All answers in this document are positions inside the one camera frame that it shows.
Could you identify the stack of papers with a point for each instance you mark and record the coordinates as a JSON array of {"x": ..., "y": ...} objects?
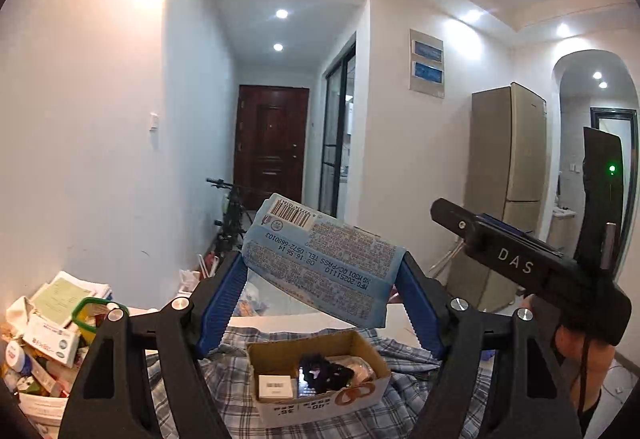
[{"x": 60, "y": 296}]

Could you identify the black framed inner door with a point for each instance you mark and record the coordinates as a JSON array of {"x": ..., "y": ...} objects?
[{"x": 595, "y": 169}]

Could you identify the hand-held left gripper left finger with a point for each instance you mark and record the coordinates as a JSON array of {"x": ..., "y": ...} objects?
[{"x": 222, "y": 304}]

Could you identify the wall electrical panel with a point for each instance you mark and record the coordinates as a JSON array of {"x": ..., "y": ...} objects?
[{"x": 426, "y": 64}]

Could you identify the white plastic bag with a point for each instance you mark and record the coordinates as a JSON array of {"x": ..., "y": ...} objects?
[{"x": 189, "y": 280}]

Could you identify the light blue packet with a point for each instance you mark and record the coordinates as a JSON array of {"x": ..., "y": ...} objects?
[{"x": 320, "y": 264}]

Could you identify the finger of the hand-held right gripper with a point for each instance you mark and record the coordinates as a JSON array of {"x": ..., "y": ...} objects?
[
  {"x": 452, "y": 216},
  {"x": 520, "y": 233}
]

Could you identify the brown entrance door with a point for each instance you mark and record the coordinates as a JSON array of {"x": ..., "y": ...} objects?
[{"x": 270, "y": 144}]

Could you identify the beige refrigerator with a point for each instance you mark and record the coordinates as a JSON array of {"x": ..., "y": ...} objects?
[{"x": 505, "y": 159}]

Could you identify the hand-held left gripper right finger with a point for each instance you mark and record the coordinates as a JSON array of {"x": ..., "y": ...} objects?
[{"x": 417, "y": 304}]

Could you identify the white carton box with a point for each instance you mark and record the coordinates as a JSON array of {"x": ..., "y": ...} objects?
[{"x": 276, "y": 388}]

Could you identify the blue plaid shirt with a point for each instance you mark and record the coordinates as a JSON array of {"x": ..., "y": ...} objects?
[{"x": 400, "y": 394}]

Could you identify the cardboard box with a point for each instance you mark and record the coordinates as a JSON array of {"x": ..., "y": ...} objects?
[{"x": 300, "y": 411}]

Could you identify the black hair scrunchie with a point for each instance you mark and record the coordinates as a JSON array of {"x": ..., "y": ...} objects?
[{"x": 320, "y": 369}]

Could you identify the black bicycle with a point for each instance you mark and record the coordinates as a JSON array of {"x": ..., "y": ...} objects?
[{"x": 232, "y": 219}]

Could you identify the person's right hand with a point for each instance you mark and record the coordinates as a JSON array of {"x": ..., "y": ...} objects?
[{"x": 570, "y": 359}]

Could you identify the black framed sliding glass door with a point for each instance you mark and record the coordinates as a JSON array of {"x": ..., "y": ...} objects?
[{"x": 330, "y": 129}]

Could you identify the white blue mask box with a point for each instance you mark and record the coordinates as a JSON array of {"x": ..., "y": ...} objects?
[{"x": 47, "y": 339}]

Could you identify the white wall switch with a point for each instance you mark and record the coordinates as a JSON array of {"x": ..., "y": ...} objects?
[{"x": 154, "y": 121}]

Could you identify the yellow bin green rim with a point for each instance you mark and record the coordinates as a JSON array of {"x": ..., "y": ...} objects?
[{"x": 79, "y": 319}]

